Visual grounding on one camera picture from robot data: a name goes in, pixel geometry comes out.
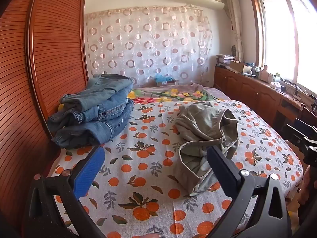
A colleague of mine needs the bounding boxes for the cardboard box on cabinet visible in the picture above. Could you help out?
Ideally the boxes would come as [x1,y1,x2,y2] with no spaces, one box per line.
[229,60,252,73]

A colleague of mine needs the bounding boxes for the white plastic bottle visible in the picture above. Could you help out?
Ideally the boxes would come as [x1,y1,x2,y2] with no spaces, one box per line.
[258,65,269,83]

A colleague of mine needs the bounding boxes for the window with wooden frame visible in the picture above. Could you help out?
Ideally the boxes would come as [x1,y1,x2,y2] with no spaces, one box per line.
[251,0,316,92]

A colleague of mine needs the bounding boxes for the floral pink blanket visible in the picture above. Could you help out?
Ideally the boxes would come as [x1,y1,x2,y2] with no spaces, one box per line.
[127,83,230,105]

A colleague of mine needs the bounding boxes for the stack of papers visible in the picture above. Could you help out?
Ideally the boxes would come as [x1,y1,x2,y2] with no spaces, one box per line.
[216,54,235,66]

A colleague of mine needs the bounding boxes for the top folded blue jeans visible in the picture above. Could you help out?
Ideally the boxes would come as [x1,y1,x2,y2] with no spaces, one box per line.
[60,74,133,111]

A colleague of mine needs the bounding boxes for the beige window curtain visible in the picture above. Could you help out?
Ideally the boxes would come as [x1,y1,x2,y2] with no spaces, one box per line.
[227,0,244,61]

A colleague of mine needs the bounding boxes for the teal item on box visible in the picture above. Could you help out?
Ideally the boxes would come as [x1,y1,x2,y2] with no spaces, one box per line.
[154,74,175,82]

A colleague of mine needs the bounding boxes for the right hand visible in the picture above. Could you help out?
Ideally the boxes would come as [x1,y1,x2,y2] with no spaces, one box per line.
[298,166,310,205]

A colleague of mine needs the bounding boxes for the orange fruit print bedsheet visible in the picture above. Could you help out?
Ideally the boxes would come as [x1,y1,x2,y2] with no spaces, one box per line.
[48,99,304,238]

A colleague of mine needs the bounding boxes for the middle folded blue jeans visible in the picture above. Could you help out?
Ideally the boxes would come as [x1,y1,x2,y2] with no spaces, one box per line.
[47,85,133,132]

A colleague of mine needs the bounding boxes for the grey-green pants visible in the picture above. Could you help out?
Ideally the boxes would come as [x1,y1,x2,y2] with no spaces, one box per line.
[174,101,239,197]

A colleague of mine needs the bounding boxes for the circle pattern sheer curtain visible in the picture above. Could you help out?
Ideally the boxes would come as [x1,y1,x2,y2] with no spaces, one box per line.
[84,6,213,86]

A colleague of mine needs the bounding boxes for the folded blue jeans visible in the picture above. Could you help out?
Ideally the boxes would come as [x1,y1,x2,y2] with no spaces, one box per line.
[52,98,134,149]
[47,85,133,132]
[60,74,133,111]

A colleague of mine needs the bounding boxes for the bottom folded blue jeans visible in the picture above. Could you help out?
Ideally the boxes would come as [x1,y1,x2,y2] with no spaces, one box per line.
[52,98,134,149]

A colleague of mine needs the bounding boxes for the wooden low cabinet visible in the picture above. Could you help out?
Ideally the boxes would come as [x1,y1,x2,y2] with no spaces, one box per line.
[214,66,316,137]

